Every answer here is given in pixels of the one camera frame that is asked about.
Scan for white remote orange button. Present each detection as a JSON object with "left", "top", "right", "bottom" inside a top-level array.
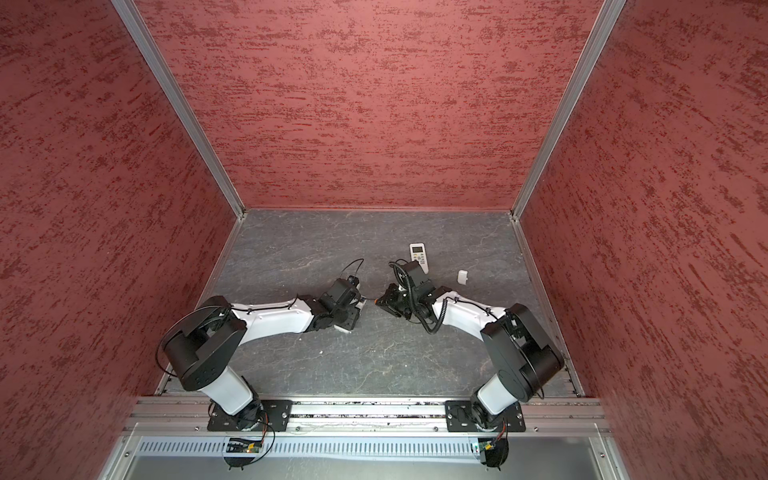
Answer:
[{"left": 334, "top": 298, "right": 366, "bottom": 333}]

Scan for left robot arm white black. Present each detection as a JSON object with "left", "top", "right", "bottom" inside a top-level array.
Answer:
[{"left": 158, "top": 275, "right": 363, "bottom": 431}]

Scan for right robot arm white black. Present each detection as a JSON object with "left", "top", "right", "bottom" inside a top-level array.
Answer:
[{"left": 375, "top": 259, "right": 565, "bottom": 430}]

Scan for right base connector wiring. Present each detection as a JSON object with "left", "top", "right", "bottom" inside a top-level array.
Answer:
[{"left": 477, "top": 424, "right": 511, "bottom": 469}]

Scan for base connector wiring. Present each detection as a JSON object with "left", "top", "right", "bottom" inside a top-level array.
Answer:
[
  {"left": 477, "top": 424, "right": 511, "bottom": 469},
  {"left": 221, "top": 413, "right": 278, "bottom": 470}
]

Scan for left base connector wiring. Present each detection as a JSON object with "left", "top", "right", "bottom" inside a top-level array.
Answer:
[{"left": 221, "top": 413, "right": 278, "bottom": 470}]

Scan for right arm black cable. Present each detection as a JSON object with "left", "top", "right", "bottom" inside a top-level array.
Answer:
[{"left": 388, "top": 259, "right": 451, "bottom": 335}]

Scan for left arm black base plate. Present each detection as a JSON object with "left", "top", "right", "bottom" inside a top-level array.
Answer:
[{"left": 207, "top": 400, "right": 294, "bottom": 432}]

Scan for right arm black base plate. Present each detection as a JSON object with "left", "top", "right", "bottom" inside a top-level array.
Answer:
[{"left": 444, "top": 400, "right": 526, "bottom": 433}]

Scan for perforated cable duct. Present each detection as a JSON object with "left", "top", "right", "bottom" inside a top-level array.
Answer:
[{"left": 135, "top": 436, "right": 480, "bottom": 462}]

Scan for aluminium front rail frame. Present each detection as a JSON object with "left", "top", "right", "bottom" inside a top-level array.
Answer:
[{"left": 102, "top": 395, "right": 628, "bottom": 479}]

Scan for left aluminium corner post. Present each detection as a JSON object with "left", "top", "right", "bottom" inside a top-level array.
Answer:
[{"left": 111, "top": 0, "right": 247, "bottom": 221}]

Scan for aluminium corner post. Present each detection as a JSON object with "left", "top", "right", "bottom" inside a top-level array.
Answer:
[
  {"left": 111, "top": 0, "right": 247, "bottom": 221},
  {"left": 511, "top": 0, "right": 626, "bottom": 223}
]

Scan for right aluminium corner post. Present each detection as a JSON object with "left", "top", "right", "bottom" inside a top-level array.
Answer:
[{"left": 511, "top": 0, "right": 626, "bottom": 223}]

